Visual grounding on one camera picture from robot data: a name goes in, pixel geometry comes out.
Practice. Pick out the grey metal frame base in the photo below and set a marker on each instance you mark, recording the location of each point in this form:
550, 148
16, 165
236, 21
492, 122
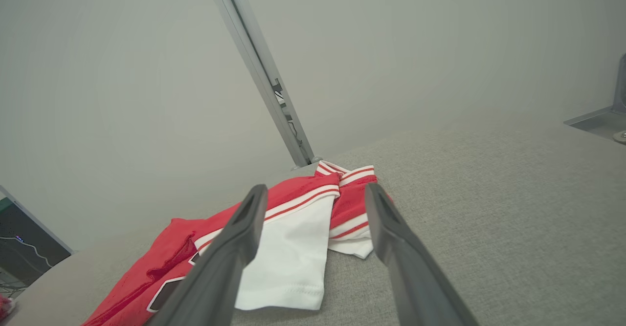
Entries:
601, 120

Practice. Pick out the black computer tower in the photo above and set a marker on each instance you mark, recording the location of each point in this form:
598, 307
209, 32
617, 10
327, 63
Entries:
19, 262

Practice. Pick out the red white striped shorts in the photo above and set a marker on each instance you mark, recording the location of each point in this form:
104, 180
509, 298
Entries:
6, 307

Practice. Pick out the red white numbered jersey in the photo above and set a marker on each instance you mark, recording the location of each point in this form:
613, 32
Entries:
293, 257

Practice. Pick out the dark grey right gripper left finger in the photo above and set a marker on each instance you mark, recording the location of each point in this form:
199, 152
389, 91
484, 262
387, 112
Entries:
215, 267

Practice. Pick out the grey slanted metal post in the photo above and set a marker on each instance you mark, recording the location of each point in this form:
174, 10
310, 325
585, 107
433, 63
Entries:
254, 52

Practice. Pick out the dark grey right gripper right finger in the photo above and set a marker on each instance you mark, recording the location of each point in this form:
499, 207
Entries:
415, 277

